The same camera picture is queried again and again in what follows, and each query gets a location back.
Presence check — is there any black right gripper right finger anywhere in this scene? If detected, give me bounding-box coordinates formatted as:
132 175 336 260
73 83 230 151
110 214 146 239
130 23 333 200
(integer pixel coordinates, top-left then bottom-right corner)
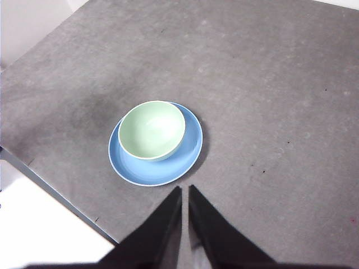
188 184 277 265

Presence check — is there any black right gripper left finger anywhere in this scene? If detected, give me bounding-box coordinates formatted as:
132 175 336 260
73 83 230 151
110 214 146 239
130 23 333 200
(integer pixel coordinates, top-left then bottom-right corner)
98 185 183 266

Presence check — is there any blue round plate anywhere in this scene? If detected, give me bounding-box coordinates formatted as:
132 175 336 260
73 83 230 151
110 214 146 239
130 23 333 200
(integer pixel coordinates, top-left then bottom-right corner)
108 102 204 188

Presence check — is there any green ribbed bowl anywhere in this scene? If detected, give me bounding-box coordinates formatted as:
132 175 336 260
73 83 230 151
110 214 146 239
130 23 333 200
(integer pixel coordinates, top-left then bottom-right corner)
117 100 186 163

